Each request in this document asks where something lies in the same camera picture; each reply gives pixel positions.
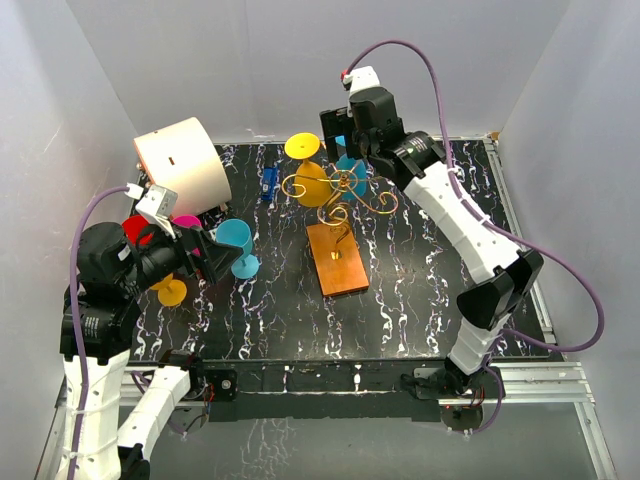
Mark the blue stapler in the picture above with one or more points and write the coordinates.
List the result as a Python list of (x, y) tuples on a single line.
[(268, 182)]

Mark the gold wire glass rack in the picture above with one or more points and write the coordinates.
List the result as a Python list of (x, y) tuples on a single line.
[(335, 211)]

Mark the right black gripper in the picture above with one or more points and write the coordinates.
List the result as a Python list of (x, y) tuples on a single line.
[(338, 123)]

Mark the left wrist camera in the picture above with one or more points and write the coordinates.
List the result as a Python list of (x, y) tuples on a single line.
[(155, 205)]

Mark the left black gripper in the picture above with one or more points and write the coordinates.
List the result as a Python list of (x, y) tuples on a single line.
[(212, 259)]

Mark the wooden rack base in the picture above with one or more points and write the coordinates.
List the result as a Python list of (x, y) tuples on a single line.
[(337, 258)]

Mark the teal wine glass back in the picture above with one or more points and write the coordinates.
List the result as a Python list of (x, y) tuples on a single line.
[(356, 170)]

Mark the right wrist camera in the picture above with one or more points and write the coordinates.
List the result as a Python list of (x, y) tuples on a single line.
[(359, 79)]

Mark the white cylindrical box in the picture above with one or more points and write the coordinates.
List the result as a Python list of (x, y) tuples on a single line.
[(182, 158)]

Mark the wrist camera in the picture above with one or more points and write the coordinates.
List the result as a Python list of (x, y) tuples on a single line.
[(155, 205), (359, 79)]

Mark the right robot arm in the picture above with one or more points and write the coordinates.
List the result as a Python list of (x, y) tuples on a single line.
[(421, 168)]

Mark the red wine glass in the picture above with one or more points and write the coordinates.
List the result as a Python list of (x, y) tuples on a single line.
[(133, 226)]

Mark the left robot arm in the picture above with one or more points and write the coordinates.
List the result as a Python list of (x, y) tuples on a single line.
[(108, 274)]

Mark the light blue wine glass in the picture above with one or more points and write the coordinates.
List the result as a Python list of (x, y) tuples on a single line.
[(237, 233)]

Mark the pink wine glass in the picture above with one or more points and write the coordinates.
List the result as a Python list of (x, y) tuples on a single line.
[(187, 221)]

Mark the yellow wine glass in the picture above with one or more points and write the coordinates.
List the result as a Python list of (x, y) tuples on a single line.
[(309, 185), (170, 291)]

